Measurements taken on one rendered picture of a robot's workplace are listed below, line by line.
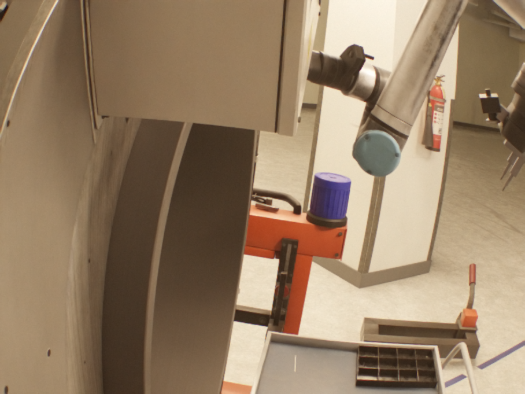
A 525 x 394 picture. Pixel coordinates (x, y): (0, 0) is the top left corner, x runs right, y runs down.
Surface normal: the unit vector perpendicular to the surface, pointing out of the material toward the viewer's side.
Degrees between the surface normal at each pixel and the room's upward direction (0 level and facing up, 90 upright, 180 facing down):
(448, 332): 90
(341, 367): 0
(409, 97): 93
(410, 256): 90
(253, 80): 125
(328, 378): 0
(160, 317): 55
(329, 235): 90
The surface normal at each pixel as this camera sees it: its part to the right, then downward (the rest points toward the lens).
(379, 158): -0.18, 0.32
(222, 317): -0.02, -0.26
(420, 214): 0.55, 0.30
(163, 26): -0.16, 0.76
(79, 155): 0.99, 0.15
